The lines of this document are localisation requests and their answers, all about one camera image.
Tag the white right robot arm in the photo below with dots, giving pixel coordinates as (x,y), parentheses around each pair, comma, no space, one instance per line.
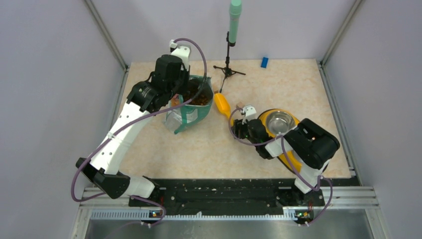
(308,148)

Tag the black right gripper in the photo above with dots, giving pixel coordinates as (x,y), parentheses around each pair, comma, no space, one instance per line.
(238,128)

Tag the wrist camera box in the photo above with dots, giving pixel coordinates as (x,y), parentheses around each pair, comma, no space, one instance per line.
(182,51)
(249,113)

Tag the small wooden cube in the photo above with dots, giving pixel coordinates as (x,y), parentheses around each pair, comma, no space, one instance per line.
(240,105)

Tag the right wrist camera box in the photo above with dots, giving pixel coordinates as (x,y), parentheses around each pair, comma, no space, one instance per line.
(249,113)

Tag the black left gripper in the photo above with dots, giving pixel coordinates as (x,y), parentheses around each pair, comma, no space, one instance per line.
(185,74)

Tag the yellow double pet bowl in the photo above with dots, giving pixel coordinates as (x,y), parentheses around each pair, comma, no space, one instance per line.
(278,121)

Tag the blue small object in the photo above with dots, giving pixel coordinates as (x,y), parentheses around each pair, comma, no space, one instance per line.
(264,62)

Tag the green pet food bag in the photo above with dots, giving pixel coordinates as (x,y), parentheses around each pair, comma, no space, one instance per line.
(183,118)

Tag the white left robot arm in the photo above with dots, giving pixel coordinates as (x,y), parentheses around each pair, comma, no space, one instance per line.
(145,100)

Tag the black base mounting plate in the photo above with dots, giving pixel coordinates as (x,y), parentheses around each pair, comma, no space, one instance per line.
(231,197)

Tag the aluminium front rail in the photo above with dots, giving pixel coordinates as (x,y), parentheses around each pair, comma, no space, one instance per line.
(125,208)

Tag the yellow plastic scoop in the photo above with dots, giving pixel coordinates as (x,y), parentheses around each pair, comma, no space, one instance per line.
(223,106)

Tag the brown pet food kibble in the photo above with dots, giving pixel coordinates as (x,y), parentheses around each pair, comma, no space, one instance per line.
(201,99)

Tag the black tripod stand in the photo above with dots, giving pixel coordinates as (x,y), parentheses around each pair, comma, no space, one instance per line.
(227,71)

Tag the green cylinder on stand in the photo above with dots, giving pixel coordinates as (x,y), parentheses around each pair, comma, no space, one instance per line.
(235,10)

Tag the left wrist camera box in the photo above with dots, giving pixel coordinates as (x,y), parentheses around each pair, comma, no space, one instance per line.
(182,51)

